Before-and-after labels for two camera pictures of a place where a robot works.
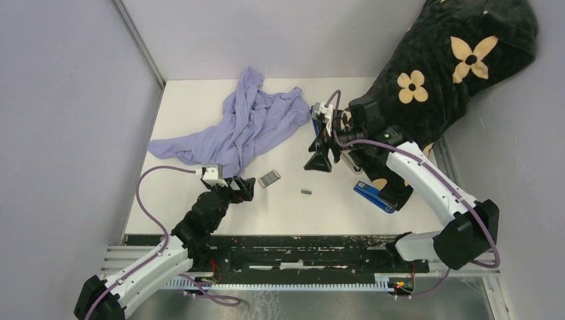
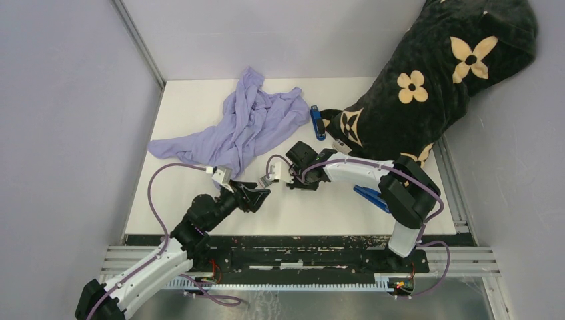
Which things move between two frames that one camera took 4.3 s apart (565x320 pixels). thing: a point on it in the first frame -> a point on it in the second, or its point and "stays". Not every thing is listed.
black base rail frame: x=292 y=256 stays
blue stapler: x=372 y=195 stays
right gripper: x=320 y=161 -> x=296 y=184
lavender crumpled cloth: x=255 y=113 stays
